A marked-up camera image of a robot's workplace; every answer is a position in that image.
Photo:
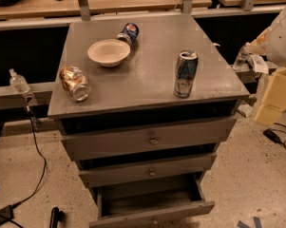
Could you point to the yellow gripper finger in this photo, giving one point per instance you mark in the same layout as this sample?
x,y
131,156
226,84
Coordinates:
x,y
273,102

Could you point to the orange soda can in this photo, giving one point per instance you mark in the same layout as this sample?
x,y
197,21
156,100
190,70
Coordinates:
x,y
75,83

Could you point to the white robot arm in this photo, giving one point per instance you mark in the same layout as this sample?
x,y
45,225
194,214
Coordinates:
x,y
276,41

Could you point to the tall blue silver can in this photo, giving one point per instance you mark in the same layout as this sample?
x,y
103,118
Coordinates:
x,y
185,72

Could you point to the grey wooden drawer cabinet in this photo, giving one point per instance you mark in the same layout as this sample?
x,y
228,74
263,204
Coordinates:
x,y
140,92

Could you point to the grey open bottom drawer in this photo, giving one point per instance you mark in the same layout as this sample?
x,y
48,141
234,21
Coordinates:
x,y
150,202

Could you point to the blue pepsi can lying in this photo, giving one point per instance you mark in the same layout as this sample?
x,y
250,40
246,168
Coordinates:
x,y
129,33

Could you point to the grey top drawer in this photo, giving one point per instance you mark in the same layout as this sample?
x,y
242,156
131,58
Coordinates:
x,y
149,138

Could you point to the grey middle drawer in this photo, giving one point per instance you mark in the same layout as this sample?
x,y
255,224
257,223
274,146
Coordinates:
x,y
147,170

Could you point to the black object floor bottom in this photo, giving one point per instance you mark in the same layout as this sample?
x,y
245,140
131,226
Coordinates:
x,y
57,216

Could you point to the white block on floor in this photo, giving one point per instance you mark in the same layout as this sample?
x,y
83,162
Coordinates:
x,y
245,110

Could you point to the black power adapter right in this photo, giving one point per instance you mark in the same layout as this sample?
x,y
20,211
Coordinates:
x,y
272,136

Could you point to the clear water bottle right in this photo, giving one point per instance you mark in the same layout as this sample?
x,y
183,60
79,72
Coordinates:
x,y
241,57

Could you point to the white bowl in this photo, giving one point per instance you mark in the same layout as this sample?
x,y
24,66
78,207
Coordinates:
x,y
109,52

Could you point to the wooden desk background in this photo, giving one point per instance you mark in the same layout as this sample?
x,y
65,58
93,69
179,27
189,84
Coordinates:
x,y
54,8

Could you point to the black adapter bottom left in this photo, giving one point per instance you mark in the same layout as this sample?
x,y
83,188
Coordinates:
x,y
6,214

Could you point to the white packet on rail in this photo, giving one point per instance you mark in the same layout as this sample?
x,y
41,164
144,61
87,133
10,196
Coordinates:
x,y
258,64

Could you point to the clear bottle on left rail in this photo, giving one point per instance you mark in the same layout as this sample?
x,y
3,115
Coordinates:
x,y
18,82

